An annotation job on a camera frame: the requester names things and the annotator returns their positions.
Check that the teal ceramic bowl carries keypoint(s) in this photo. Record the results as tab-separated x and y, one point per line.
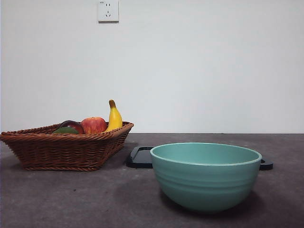
204	183

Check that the green avocado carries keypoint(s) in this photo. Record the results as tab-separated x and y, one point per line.
65	130

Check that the yellow banana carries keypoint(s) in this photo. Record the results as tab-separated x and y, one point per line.
115	118

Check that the black rectangular tray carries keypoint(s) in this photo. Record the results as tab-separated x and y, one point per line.
139	159

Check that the red yellow apple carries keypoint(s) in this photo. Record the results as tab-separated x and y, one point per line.
93	124

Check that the dark red plum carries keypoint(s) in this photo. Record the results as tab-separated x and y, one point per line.
73	124

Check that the brown wicker basket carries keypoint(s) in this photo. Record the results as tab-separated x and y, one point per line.
59	152

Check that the white wall socket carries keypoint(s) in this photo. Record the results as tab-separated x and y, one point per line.
108	12

